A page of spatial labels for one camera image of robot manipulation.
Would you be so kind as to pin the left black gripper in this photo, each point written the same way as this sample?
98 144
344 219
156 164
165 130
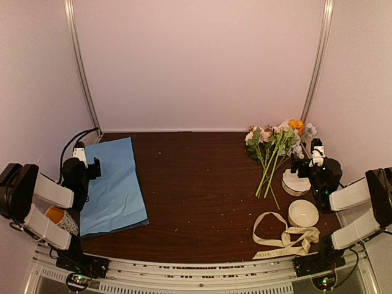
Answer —
94 169

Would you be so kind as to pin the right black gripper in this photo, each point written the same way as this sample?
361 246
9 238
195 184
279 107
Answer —
296 163

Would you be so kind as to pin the light blue fake flower stem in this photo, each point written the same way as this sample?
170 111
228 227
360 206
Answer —
301 144

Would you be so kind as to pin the blue wrapping paper sheet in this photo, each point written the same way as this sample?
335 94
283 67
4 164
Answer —
116 201

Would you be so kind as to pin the orange fake flower stem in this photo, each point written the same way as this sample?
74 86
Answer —
289 133

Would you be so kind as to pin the cream rose fake flower stem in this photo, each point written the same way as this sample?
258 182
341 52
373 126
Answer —
250 148

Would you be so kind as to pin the pink fake flower stem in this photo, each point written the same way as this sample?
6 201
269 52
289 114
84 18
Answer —
266 146

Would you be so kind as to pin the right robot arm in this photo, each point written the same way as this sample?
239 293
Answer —
375 188

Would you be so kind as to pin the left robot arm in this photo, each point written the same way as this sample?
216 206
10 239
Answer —
21 183

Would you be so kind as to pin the scalloped white bowl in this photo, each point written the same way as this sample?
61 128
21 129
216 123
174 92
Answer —
293 185

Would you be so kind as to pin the round white bowl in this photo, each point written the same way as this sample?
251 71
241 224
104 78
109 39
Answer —
302 213

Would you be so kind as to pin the patterned cup orange inside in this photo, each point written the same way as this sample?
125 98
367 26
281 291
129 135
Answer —
62 219

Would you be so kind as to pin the beige printed ribbon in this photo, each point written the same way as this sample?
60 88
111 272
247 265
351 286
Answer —
294 240

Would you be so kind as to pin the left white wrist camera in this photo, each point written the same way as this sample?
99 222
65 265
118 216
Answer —
79 152

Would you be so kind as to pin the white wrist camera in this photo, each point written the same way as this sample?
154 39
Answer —
317 153
79 152

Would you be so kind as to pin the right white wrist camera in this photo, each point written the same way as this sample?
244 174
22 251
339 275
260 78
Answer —
317 153

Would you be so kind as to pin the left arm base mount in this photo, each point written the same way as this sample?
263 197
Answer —
91 266

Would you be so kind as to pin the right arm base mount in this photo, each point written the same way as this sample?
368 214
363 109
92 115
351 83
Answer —
314 264

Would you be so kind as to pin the front aluminium rail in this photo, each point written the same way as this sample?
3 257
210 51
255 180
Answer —
276 275

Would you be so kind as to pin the right aluminium frame post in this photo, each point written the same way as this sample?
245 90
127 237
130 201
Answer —
324 36

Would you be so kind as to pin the aluminium frame post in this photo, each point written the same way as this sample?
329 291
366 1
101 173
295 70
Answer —
324 36
73 31

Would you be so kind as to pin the left aluminium frame post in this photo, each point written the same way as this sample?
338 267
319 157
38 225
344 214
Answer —
73 31

